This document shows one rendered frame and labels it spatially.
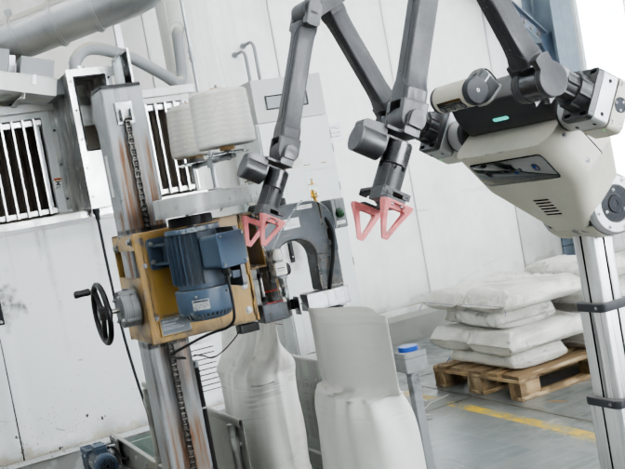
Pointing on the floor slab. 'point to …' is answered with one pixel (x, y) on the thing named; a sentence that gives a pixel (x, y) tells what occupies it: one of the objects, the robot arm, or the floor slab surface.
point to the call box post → (420, 416)
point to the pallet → (517, 383)
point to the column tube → (160, 393)
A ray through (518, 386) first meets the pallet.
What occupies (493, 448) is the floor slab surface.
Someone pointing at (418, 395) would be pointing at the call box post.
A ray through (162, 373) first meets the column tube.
